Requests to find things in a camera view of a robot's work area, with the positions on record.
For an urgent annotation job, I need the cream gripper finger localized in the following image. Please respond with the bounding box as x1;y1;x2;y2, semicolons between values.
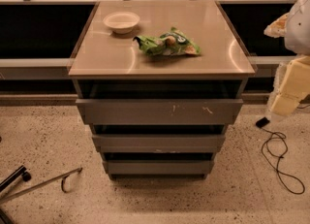
270;55;310;116
263;14;288;38

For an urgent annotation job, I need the grey bottom drawer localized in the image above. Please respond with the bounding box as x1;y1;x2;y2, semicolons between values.
103;161;214;175

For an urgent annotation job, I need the grey drawer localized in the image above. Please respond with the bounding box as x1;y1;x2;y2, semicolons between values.
92;135;225;153
77;99;243;125
103;161;214;175

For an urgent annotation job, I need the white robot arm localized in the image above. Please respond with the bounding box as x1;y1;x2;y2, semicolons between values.
263;0;310;117

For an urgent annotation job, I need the grey drawer cabinet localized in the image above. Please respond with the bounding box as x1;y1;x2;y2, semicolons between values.
69;0;255;163

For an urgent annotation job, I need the grey middle drawer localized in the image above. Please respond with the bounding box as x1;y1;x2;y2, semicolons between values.
92;135;225;153

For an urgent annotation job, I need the grey top drawer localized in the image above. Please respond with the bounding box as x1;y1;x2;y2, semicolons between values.
77;99;243;125

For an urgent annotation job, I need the green chip bag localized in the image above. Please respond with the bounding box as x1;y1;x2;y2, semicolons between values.
134;27;201;56

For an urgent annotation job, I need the white bowl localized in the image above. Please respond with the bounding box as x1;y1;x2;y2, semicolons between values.
103;12;140;34

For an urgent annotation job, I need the black caster leg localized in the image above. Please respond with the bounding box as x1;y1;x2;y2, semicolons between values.
0;166;31;192

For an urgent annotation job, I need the black power adapter with cable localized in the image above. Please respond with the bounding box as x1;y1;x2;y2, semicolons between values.
255;117;306;195

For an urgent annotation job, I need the metal stand leg with strap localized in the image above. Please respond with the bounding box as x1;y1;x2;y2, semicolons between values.
0;167;83;205

